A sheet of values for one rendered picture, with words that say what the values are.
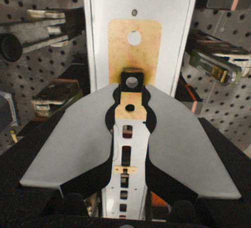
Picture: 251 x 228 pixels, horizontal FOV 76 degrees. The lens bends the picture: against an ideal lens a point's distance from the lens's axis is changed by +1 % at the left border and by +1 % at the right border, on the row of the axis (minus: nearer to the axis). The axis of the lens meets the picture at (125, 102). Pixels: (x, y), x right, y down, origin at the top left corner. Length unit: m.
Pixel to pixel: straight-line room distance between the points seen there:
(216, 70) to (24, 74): 0.77
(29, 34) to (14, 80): 0.65
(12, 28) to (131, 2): 0.22
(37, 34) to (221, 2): 0.35
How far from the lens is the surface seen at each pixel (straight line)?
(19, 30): 0.26
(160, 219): 0.89
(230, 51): 0.41
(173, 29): 0.39
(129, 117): 0.15
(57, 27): 0.34
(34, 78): 0.87
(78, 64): 0.64
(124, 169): 0.62
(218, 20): 0.74
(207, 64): 0.37
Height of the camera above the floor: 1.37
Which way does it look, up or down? 59 degrees down
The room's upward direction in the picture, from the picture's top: 174 degrees counter-clockwise
